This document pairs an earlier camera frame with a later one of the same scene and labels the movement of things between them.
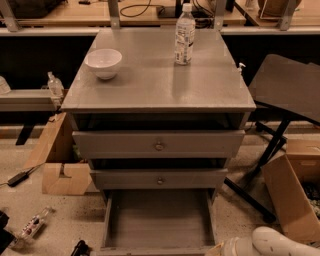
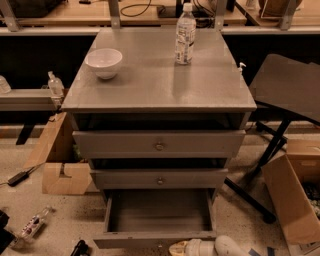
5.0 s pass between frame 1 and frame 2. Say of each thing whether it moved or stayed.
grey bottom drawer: stayed
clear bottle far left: stayed
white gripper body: moved
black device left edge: stayed
